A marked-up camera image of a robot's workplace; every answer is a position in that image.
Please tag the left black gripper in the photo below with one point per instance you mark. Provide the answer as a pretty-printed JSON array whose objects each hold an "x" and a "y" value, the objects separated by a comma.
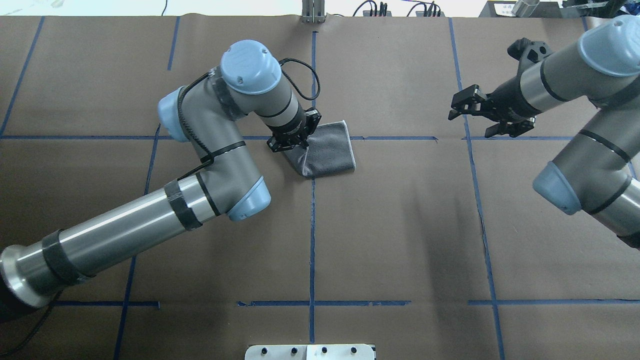
[{"x": 293, "y": 128}]

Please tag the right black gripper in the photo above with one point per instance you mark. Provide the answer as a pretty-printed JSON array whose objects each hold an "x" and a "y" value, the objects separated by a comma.
[{"x": 504, "y": 98}]

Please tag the pink towel with grey back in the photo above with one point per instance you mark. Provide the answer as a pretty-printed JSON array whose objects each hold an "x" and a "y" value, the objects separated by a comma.
[{"x": 329, "y": 152}]

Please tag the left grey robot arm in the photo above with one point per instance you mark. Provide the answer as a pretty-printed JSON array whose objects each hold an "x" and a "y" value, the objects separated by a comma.
[{"x": 249, "y": 79}]

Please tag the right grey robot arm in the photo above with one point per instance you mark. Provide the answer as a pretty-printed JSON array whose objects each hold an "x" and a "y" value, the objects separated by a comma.
[{"x": 590, "y": 173}]

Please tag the metal cylinder can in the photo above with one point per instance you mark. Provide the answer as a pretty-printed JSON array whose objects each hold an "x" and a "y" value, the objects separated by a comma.
[{"x": 524, "y": 8}]

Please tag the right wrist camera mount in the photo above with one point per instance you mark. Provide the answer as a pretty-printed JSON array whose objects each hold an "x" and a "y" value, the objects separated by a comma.
[{"x": 528, "y": 53}]

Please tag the aluminium frame post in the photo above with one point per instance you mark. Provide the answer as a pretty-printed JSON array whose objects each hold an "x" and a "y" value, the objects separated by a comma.
[{"x": 313, "y": 11}]

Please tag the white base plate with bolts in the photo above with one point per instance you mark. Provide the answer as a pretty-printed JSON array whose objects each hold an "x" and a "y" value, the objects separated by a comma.
[{"x": 336, "y": 351}]

